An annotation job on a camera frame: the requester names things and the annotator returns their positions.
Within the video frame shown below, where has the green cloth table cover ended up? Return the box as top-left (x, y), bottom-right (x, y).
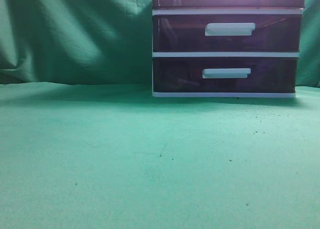
top-left (0, 0), bottom-right (320, 229)

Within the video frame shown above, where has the white plastic drawer cabinet frame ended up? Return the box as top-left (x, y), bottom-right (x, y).
top-left (152, 1), bottom-right (304, 98)

